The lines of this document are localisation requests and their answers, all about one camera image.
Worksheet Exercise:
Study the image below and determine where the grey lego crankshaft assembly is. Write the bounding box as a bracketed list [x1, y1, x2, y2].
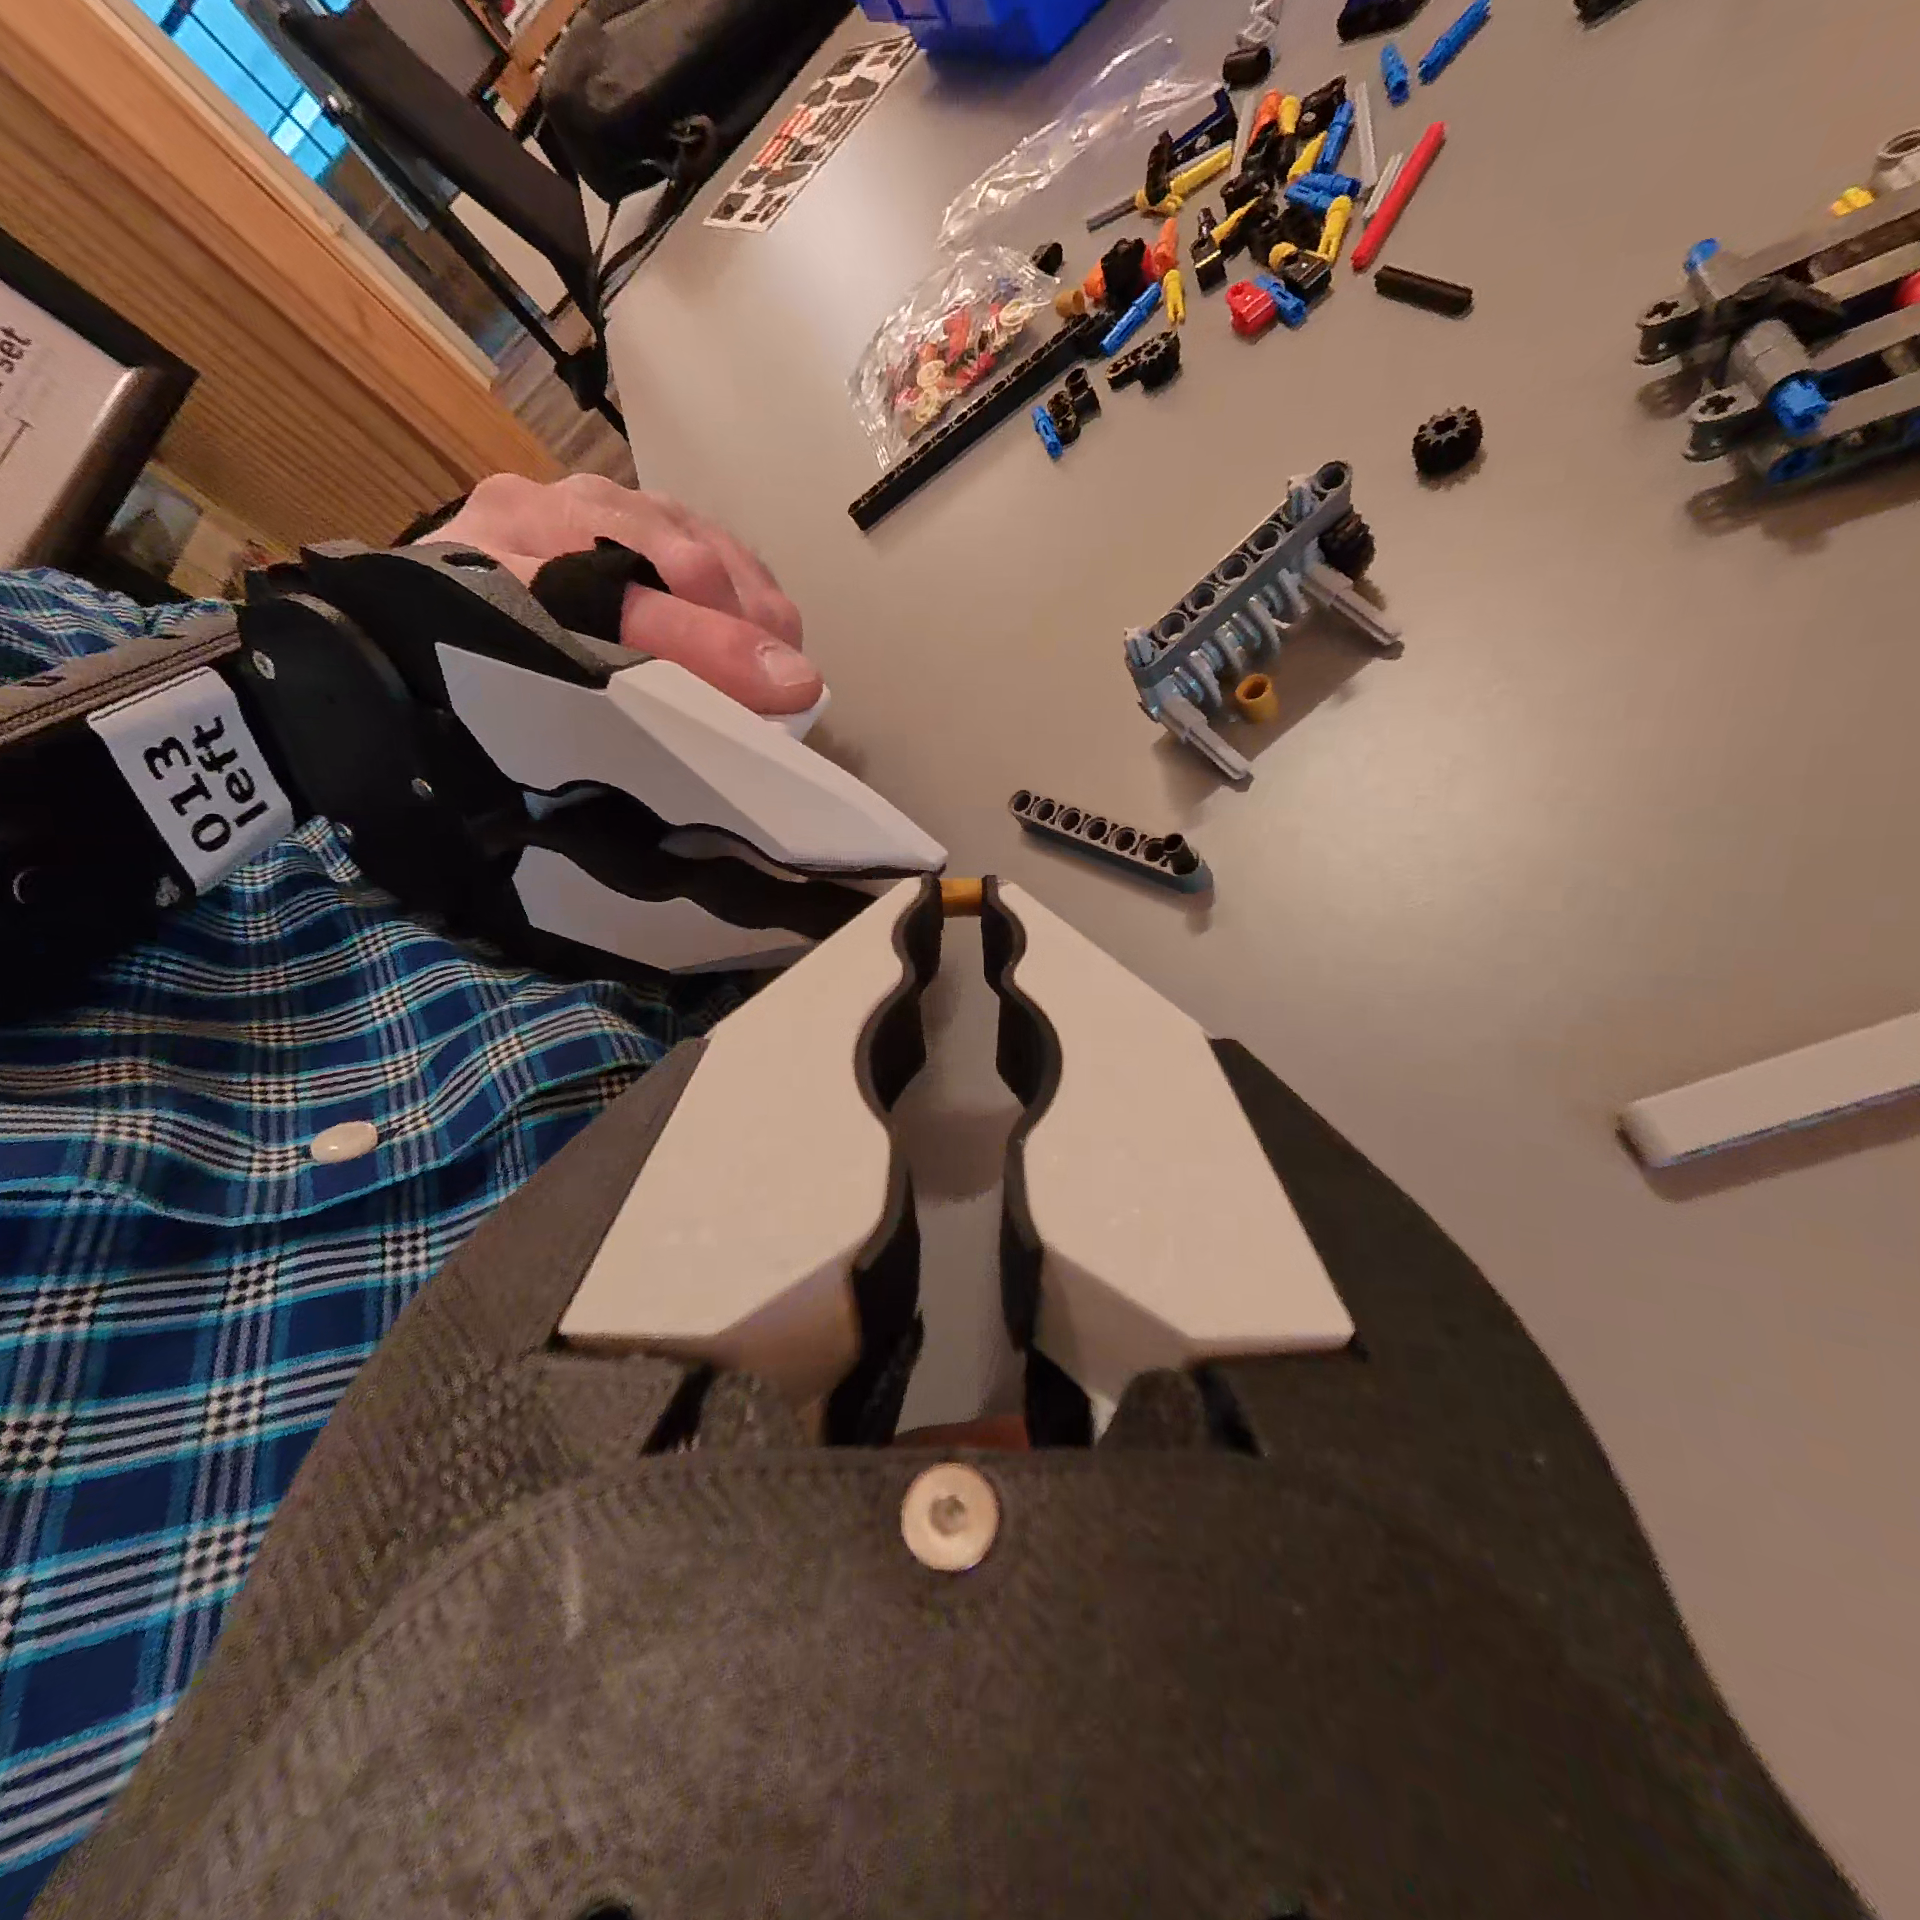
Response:
[1123, 460, 1406, 786]

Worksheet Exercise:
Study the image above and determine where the person's left hand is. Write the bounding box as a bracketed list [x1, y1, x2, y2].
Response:
[399, 471, 829, 722]

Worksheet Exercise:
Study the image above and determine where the blue plaid shirt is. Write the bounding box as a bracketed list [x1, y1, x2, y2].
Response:
[0, 810, 784, 1876]

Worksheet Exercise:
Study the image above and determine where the pile of loose lego pieces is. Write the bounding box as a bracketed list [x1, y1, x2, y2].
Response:
[1026, 0, 1502, 460]

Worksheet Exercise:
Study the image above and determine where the blue bin with white tag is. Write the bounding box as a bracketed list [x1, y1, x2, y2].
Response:
[857, 0, 1117, 63]

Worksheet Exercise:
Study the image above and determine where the short black lego beam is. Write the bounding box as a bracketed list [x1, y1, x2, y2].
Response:
[1008, 786, 1217, 901]

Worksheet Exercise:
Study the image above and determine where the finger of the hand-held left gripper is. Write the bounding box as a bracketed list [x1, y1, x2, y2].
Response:
[511, 817, 903, 977]
[433, 642, 951, 890]

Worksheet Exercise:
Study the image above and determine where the window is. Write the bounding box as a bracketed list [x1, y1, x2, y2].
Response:
[133, 0, 371, 193]

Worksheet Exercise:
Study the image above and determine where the black framed sign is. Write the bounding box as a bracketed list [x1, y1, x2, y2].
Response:
[0, 228, 203, 577]

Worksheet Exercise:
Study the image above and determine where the black bag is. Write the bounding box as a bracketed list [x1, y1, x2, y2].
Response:
[537, 0, 859, 205]

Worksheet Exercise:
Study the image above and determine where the black folding chair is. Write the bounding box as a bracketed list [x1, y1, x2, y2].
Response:
[257, 0, 637, 442]

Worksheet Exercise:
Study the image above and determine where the clear bag of lego pieces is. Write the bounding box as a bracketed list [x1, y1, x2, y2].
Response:
[843, 245, 1061, 468]

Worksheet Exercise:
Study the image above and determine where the long black lego beam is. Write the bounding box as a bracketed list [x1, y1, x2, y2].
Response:
[849, 310, 1121, 530]

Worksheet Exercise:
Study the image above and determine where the lego car chassis assembly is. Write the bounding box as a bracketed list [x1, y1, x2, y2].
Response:
[1633, 127, 1920, 492]

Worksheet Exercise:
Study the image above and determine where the grey flat slab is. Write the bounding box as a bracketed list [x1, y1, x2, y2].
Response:
[1617, 1012, 1920, 1172]

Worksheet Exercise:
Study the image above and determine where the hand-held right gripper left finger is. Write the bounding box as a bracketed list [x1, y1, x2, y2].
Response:
[557, 873, 951, 1449]

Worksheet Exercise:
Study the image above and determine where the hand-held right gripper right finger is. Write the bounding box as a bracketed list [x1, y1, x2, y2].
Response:
[978, 881, 1361, 1449]

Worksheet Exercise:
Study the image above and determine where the lego sticker sheet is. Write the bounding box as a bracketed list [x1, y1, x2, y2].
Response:
[699, 31, 922, 233]

